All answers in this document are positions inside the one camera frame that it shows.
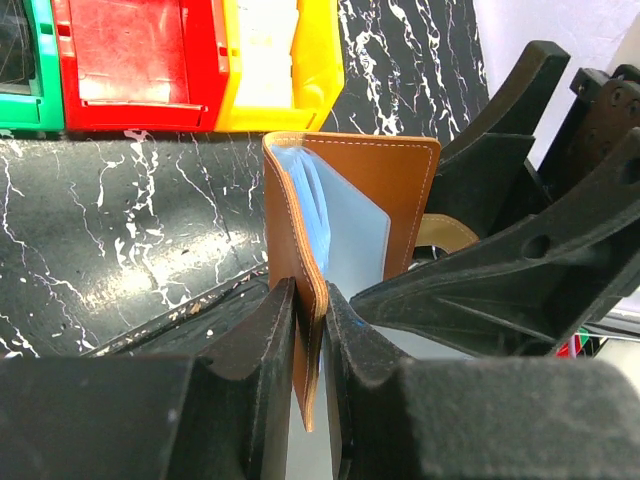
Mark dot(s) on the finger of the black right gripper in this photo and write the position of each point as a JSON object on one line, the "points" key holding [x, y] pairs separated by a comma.
{"points": [[525, 290]]}

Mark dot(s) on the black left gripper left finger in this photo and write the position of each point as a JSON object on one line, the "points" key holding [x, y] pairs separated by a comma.
{"points": [[222, 413]]}

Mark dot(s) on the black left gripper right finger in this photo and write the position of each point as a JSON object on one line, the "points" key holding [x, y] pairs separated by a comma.
{"points": [[392, 416]]}

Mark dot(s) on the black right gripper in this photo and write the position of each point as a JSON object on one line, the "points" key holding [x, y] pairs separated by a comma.
{"points": [[480, 167]]}

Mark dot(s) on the brown leather card holder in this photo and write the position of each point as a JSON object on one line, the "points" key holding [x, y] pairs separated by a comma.
{"points": [[349, 210]]}

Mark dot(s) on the white cards in yellow bin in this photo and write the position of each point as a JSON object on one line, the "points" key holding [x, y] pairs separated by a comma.
{"points": [[266, 33]]}

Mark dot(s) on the yellow plastic bin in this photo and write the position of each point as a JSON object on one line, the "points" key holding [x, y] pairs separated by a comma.
{"points": [[318, 73]]}

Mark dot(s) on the green plastic bin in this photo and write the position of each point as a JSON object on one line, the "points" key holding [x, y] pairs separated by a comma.
{"points": [[31, 90]]}

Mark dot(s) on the red plastic bin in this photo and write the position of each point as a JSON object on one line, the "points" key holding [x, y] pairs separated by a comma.
{"points": [[158, 65]]}

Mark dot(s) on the black item in green bin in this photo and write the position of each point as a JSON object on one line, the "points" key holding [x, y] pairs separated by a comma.
{"points": [[17, 56]]}

